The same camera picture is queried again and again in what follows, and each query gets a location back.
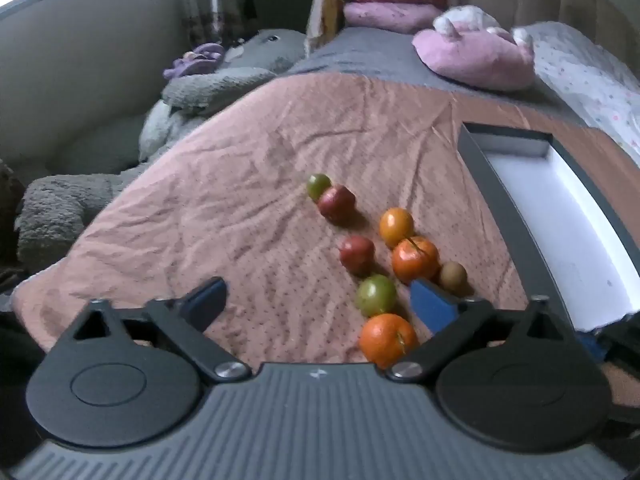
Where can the grey plush toy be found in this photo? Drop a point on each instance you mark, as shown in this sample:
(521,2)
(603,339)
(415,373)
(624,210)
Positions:
(200,90)

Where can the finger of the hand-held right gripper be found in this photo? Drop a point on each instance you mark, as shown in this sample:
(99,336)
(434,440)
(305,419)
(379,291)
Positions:
(622,340)

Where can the grey blanket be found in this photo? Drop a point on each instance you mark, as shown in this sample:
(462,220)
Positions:
(370,55)

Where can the black box with white inside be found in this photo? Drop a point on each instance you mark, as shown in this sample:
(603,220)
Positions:
(565,230)

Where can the purple toy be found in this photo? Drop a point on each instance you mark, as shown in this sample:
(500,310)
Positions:
(197,60)

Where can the pink pillow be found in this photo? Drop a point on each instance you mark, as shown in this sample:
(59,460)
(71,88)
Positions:
(385,15)

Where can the white polka dot duvet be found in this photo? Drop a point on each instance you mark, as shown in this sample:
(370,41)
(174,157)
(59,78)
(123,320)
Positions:
(590,70)

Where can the pink bedspread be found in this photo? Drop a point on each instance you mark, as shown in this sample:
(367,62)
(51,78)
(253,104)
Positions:
(225,210)

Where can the green apple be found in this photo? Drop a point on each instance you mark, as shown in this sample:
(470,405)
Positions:
(376,296)
(318,185)

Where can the large orange with stem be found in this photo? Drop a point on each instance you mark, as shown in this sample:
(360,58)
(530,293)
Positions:
(415,262)

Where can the brown kiwi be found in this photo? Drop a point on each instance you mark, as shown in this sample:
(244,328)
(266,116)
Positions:
(453,276)

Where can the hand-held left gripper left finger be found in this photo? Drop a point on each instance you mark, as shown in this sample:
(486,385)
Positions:
(207,300)

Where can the wooden post with white cloth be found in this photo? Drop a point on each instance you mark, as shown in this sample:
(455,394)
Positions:
(325,5)

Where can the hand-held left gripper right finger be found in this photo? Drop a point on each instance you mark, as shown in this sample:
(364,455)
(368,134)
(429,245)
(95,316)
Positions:
(432,307)

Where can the pink plush toy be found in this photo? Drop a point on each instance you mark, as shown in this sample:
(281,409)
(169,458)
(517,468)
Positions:
(475,57)

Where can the red apple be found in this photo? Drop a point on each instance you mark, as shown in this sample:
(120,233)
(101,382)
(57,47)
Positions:
(337,205)
(357,255)

